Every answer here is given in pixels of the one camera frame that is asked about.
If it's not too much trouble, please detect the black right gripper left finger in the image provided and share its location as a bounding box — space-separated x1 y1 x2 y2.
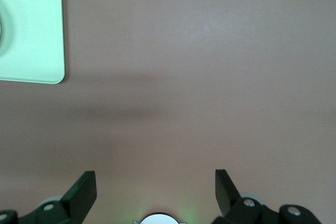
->
0 170 98 224

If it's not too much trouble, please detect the mint green rectangular tray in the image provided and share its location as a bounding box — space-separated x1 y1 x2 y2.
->
0 0 66 85

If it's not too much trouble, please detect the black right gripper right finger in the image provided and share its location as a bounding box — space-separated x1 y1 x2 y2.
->
211 168 322 224

